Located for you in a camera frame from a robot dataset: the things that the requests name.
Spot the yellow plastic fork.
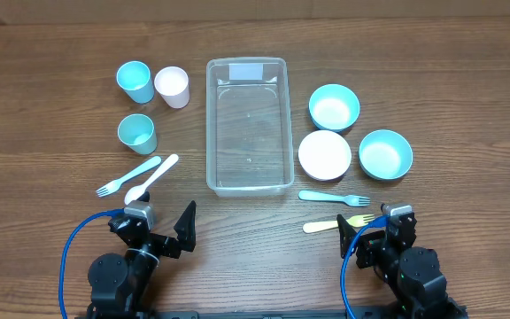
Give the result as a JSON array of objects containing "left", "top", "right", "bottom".
[{"left": 303, "top": 214, "right": 375, "bottom": 234}]

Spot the blue fork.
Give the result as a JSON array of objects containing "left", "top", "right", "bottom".
[
  {"left": 298, "top": 191, "right": 371, "bottom": 207},
  {"left": 96, "top": 156, "right": 162, "bottom": 198}
]

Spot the green plastic cup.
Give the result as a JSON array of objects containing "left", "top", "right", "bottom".
[{"left": 117, "top": 113, "right": 158, "bottom": 155}]

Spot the pink plastic bowl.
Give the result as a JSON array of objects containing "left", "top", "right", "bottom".
[{"left": 298, "top": 130, "right": 352, "bottom": 181}]

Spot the green-blue bowl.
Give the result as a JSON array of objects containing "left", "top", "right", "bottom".
[{"left": 359, "top": 129, "right": 413, "bottom": 181}]

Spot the pink plastic cup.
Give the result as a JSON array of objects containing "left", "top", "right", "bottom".
[{"left": 154, "top": 66, "right": 189, "bottom": 109}]

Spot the blue plastic cup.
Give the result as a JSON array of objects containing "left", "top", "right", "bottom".
[{"left": 116, "top": 60, "right": 154, "bottom": 104}]

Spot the blue bowl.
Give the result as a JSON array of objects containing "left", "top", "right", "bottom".
[{"left": 308, "top": 83, "right": 360, "bottom": 132}]

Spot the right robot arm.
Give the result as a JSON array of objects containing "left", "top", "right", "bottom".
[{"left": 336, "top": 212, "right": 468, "bottom": 319}]

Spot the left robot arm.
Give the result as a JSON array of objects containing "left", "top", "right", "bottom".
[{"left": 87, "top": 193, "right": 197, "bottom": 318}]

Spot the clear plastic container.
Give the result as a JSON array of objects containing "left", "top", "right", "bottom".
[{"left": 205, "top": 57, "right": 295, "bottom": 198}]

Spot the white plastic spoon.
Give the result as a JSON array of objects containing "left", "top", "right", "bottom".
[{"left": 124, "top": 154, "right": 179, "bottom": 206}]

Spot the left blue cable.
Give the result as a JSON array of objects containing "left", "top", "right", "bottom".
[{"left": 58, "top": 208, "right": 126, "bottom": 319}]

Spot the blue cable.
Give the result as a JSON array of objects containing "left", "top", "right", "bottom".
[
  {"left": 58, "top": 208, "right": 126, "bottom": 319},
  {"left": 339, "top": 214, "right": 390, "bottom": 319}
]

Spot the right blue cable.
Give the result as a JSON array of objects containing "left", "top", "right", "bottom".
[{"left": 339, "top": 214, "right": 390, "bottom": 319}]

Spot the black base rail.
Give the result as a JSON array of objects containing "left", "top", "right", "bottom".
[{"left": 75, "top": 305, "right": 468, "bottom": 319}]

